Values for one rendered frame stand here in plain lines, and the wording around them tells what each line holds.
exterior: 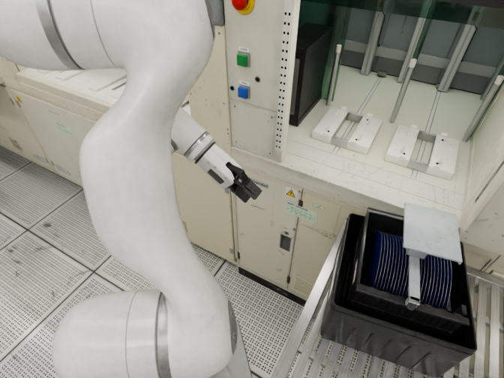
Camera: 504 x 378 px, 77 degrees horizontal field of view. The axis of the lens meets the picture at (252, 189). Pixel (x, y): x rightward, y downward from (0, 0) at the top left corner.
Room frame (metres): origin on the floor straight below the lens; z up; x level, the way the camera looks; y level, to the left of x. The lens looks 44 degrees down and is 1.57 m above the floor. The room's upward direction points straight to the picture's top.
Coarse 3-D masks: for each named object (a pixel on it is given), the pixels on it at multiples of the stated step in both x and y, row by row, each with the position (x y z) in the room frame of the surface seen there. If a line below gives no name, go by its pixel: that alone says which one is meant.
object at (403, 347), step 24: (360, 216) 0.55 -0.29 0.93; (336, 264) 0.45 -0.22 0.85; (456, 264) 0.42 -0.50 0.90; (336, 288) 0.34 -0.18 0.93; (456, 288) 0.36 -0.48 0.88; (336, 312) 0.30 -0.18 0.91; (336, 336) 0.29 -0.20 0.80; (360, 336) 0.27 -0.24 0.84; (384, 336) 0.26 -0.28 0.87; (408, 336) 0.25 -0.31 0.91; (456, 336) 0.26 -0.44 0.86; (408, 360) 0.24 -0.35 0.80; (432, 360) 0.22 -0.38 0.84; (456, 360) 0.21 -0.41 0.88
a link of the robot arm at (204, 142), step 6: (204, 138) 0.62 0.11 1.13; (210, 138) 0.63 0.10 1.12; (198, 144) 0.61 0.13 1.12; (204, 144) 0.61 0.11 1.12; (210, 144) 0.63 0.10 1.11; (192, 150) 0.60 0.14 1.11; (198, 150) 0.60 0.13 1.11; (204, 150) 0.61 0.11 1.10; (186, 156) 0.60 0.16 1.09; (192, 156) 0.60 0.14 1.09; (198, 156) 0.60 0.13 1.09
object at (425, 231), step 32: (384, 224) 0.50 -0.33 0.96; (416, 224) 0.39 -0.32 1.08; (448, 224) 0.39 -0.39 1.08; (352, 256) 0.46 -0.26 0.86; (416, 256) 0.37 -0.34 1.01; (448, 256) 0.32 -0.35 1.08; (352, 288) 0.34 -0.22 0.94; (416, 288) 0.30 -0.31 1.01; (384, 320) 0.29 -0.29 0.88; (416, 320) 0.27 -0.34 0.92; (448, 320) 0.26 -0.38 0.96
